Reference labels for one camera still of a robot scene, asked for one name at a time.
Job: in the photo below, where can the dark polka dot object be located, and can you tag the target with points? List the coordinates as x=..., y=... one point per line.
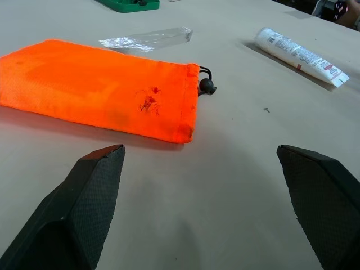
x=344, y=9

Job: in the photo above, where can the white toothpaste tube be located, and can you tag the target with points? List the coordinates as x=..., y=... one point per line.
x=298, y=54

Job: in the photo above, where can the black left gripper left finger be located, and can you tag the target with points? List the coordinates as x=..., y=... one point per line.
x=73, y=213

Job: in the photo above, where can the clear plastic wrapper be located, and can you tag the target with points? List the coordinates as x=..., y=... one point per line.
x=146, y=39

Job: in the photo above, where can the green plastic tray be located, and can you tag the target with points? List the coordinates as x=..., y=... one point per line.
x=129, y=4

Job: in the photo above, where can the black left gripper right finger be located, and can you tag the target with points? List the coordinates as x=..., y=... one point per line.
x=323, y=202

